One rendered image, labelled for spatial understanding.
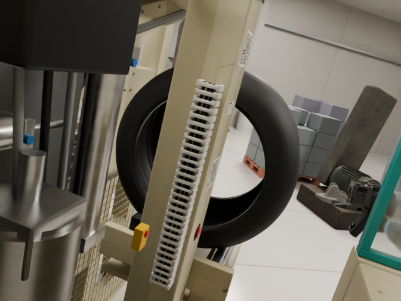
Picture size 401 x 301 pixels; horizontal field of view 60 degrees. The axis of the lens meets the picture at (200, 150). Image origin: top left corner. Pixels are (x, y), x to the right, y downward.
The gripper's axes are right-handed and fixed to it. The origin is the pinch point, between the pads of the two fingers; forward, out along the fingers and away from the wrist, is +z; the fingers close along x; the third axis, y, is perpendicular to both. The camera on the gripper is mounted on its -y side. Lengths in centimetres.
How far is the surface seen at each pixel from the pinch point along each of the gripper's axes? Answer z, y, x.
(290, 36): 66, 148, -834
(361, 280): 0, 12, 70
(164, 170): 38, 11, 41
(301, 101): 10, 0, -641
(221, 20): 29, 45, 41
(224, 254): 25.0, -19.5, 14.9
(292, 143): 11.2, 18.3, 14.7
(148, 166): 61, -3, -5
